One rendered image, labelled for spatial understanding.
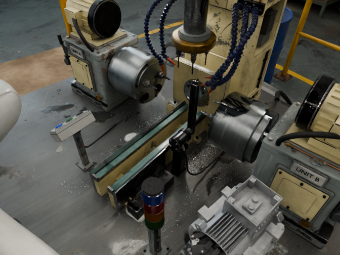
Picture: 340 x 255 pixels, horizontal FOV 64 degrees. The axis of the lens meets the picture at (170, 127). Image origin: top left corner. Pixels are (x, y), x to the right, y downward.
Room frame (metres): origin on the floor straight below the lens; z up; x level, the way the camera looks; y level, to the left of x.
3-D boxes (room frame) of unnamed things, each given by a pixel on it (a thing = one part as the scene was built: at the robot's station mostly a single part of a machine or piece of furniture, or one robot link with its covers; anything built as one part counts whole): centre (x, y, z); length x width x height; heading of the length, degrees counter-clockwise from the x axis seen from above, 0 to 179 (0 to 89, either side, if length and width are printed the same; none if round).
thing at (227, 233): (0.36, -0.19, 1.07); 0.20 x 0.19 x 0.19; 133
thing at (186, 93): (1.09, -0.12, 1.02); 0.15 x 0.02 x 0.15; 51
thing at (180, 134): (0.89, -0.18, 0.92); 0.45 x 0.13 x 0.24; 141
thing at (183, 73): (1.14, -0.16, 0.97); 0.30 x 0.11 x 0.34; 51
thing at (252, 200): (0.39, -0.22, 1.16); 0.12 x 0.11 x 0.07; 133
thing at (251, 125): (0.81, -0.32, 1.04); 0.41 x 0.25 x 0.25; 51
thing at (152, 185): (0.41, 0.04, 1.01); 0.08 x 0.08 x 0.42; 51
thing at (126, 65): (1.24, 0.21, 1.04); 0.37 x 0.25 x 0.25; 51
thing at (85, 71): (1.39, 0.40, 0.99); 0.35 x 0.31 x 0.37; 51
